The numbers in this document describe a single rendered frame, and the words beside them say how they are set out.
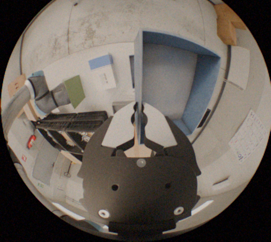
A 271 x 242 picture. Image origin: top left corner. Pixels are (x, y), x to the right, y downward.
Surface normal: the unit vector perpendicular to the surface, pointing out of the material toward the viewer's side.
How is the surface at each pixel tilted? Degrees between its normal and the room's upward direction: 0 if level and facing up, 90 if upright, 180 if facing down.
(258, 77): 90
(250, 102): 90
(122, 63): 0
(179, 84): 1
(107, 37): 0
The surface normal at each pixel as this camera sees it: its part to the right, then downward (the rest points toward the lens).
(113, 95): 0.10, 0.54
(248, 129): -0.99, 0.07
